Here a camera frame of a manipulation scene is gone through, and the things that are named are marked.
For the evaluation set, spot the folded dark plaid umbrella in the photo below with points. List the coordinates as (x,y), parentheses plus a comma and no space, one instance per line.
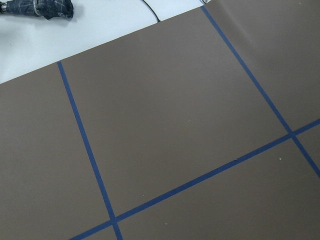
(47,9)

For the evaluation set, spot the brown paper table mat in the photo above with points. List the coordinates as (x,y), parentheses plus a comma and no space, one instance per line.
(162,120)

